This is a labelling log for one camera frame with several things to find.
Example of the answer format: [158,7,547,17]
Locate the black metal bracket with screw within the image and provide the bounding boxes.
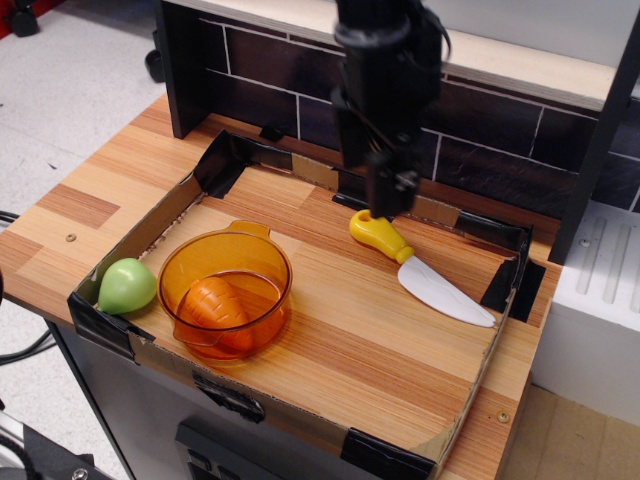
[1,422,99,479]

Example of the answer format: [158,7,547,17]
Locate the yellow handled white toy knife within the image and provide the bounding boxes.
[349,210,496,328]

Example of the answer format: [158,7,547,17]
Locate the dark tile backsplash panel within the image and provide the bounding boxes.
[155,1,639,261]

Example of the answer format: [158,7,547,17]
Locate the black office chair wheel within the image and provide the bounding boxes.
[144,30,165,83]

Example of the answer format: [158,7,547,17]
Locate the black cables on floor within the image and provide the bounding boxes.
[0,209,56,367]

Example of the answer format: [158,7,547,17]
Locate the white toy sink unit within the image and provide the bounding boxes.
[532,202,639,424]

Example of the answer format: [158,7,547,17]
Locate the black object top left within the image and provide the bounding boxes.
[1,0,40,38]

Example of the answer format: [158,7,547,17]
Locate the green toy pear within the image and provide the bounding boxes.
[97,258,157,315]

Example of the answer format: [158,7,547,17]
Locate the orange toy carrot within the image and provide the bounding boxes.
[175,276,255,354]

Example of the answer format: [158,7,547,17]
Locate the orange transparent plastic pot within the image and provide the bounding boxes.
[158,221,293,360]

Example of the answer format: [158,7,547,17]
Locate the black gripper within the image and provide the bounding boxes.
[331,39,443,218]

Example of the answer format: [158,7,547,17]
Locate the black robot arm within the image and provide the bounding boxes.
[331,1,451,218]

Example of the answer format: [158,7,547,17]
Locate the cardboard fence with black tape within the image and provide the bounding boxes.
[66,124,559,479]

